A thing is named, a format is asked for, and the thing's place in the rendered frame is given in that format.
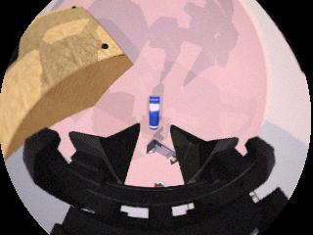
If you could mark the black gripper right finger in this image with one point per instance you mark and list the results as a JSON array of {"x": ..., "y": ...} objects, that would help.
[{"x": 193, "y": 153}]

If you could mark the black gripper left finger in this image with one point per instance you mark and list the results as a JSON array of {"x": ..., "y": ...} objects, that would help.
[{"x": 117, "y": 150}]

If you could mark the blue and white battery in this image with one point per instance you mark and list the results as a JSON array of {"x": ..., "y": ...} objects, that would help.
[{"x": 154, "y": 108}]

